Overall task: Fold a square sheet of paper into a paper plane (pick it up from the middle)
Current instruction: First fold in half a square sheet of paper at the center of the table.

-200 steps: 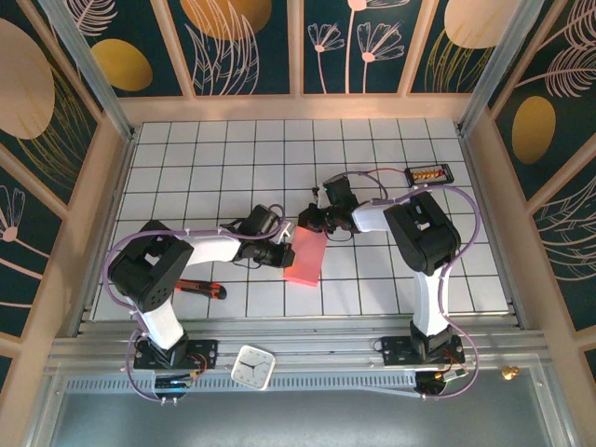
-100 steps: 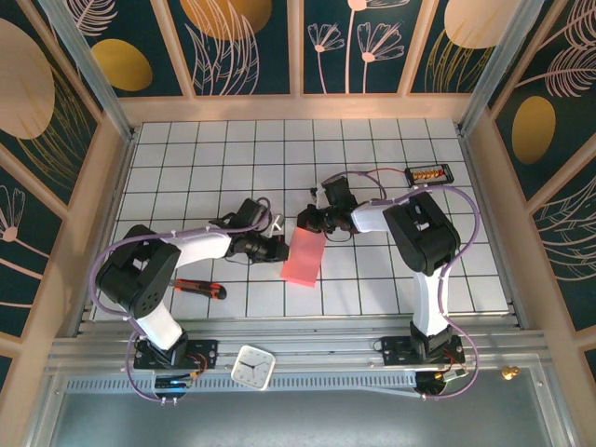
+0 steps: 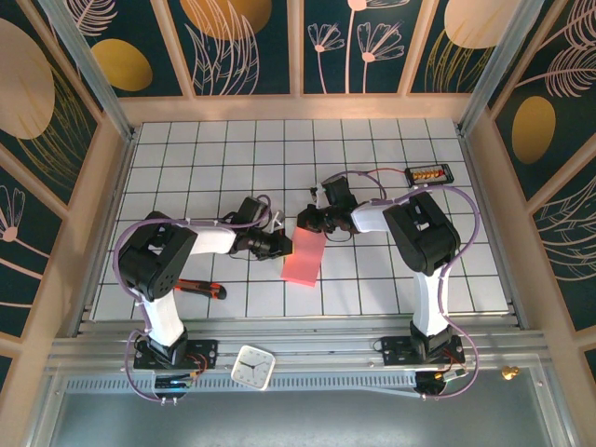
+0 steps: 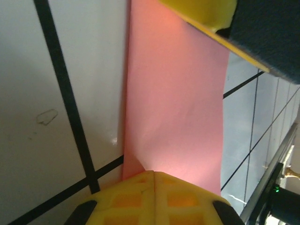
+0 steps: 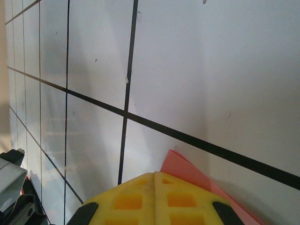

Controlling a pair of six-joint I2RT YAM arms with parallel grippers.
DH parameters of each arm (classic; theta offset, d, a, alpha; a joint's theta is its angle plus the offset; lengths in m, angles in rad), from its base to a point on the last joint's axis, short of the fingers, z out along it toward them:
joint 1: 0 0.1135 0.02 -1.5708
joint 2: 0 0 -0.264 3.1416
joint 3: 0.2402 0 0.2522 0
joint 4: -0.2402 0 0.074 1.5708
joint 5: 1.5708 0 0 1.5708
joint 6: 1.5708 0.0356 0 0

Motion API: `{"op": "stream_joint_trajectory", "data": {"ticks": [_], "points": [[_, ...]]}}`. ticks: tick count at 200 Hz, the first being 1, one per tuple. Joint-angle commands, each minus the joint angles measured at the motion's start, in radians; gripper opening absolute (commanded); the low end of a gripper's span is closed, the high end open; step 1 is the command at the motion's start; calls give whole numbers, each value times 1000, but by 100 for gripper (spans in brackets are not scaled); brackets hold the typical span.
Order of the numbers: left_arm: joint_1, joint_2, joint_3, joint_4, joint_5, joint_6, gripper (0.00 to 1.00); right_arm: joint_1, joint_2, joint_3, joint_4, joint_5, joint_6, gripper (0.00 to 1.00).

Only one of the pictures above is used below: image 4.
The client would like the aluminium table rail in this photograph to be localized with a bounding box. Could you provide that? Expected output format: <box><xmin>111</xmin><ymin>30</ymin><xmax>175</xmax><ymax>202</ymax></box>
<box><xmin>240</xmin><ymin>123</ymin><xmax>300</xmax><ymax>223</ymax></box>

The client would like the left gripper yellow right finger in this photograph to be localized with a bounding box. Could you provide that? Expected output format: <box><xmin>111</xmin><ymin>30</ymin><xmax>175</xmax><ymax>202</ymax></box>
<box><xmin>154</xmin><ymin>171</ymin><xmax>244</xmax><ymax>225</ymax></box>

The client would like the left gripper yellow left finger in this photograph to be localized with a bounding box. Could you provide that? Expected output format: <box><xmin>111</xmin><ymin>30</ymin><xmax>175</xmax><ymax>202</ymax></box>
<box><xmin>67</xmin><ymin>171</ymin><xmax>156</xmax><ymax>225</ymax></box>

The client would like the pink paper sheet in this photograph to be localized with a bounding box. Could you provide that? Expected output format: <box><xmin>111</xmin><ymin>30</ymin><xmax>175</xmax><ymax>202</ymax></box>
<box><xmin>121</xmin><ymin>0</ymin><xmax>232</xmax><ymax>200</ymax></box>

